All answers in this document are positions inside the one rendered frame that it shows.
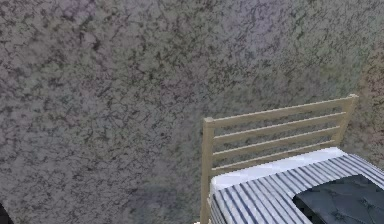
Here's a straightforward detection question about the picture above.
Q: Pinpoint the wooden bed with striped cover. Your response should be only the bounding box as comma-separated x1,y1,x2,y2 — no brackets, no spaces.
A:
199,93,384,224

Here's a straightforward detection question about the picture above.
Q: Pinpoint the black rounded object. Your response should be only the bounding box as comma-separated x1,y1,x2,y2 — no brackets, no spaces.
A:
0,203,14,224

